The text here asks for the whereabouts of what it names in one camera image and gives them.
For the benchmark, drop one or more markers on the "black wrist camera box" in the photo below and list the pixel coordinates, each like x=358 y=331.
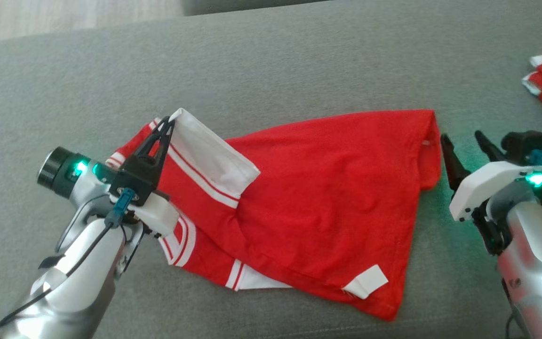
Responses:
x=525 y=143
x=134 y=181

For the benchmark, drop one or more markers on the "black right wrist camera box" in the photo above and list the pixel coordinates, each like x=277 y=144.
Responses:
x=525 y=143

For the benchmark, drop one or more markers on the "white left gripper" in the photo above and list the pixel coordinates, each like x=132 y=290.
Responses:
x=158 y=214

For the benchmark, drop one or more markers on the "large grey sofa cushion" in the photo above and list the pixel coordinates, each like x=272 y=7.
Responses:
x=271 y=61

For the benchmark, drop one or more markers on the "small grey sofa cushion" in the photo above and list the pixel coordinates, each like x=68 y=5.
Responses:
x=228 y=4

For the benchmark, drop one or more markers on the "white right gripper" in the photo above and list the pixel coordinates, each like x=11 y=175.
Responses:
x=482 y=186

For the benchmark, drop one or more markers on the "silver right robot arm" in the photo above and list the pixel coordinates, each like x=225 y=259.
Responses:
x=534 y=273

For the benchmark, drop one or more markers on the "red white number jersey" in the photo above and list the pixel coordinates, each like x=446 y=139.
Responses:
x=322 y=197

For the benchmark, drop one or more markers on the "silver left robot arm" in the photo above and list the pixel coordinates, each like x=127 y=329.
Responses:
x=78 y=282

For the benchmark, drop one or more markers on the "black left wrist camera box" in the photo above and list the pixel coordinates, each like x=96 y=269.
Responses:
x=134 y=181

